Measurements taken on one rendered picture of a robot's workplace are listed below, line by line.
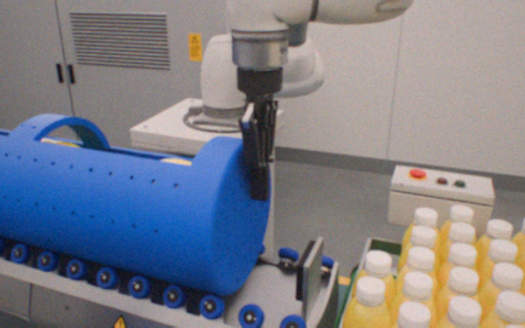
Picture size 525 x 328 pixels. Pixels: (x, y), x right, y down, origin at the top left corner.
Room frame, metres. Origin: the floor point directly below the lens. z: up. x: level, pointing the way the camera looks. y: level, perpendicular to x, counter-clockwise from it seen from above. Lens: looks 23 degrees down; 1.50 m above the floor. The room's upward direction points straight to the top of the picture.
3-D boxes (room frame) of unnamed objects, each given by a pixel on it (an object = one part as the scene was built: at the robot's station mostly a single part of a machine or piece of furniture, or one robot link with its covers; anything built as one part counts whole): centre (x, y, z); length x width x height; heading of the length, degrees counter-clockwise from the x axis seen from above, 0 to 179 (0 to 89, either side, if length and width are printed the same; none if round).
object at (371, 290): (0.52, -0.16, 1.09); 0.04 x 0.04 x 0.02
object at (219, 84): (1.48, 0.10, 1.22); 0.18 x 0.16 x 0.22; 96
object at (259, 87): (0.73, 0.00, 1.32); 0.08 x 0.07 x 0.09; 159
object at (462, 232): (0.67, -0.35, 1.09); 0.04 x 0.04 x 0.02
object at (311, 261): (0.68, -0.09, 0.99); 0.10 x 0.02 x 0.12; 159
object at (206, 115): (1.48, 0.14, 1.08); 0.22 x 0.18 x 0.06; 77
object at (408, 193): (0.87, -0.38, 1.05); 0.20 x 0.10 x 0.10; 69
